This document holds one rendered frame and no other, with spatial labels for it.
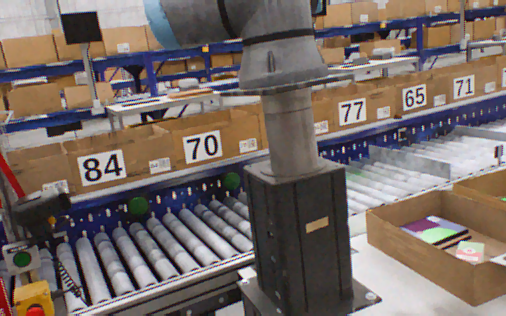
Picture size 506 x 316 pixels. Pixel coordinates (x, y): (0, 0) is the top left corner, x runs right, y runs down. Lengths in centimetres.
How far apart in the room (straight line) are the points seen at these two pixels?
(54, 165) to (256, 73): 102
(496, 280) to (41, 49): 574
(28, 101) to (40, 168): 428
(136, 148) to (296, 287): 97
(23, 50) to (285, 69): 549
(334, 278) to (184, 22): 64
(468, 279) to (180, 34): 80
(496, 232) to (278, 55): 81
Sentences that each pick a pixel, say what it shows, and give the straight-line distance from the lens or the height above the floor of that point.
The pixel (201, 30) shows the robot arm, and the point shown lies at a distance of 95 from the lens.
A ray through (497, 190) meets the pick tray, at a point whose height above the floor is 78.
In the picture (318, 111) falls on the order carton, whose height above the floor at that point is 100.
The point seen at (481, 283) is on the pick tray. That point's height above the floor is 80.
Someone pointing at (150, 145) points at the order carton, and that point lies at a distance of 177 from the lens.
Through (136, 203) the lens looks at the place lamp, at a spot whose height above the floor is 83.
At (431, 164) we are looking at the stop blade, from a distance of 194.
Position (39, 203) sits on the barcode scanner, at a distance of 107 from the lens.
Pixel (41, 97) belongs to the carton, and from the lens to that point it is 597.
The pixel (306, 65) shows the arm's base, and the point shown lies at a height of 130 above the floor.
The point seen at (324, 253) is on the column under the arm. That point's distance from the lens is 101.
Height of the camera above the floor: 136
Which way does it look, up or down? 15 degrees down
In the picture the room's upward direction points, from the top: 7 degrees counter-clockwise
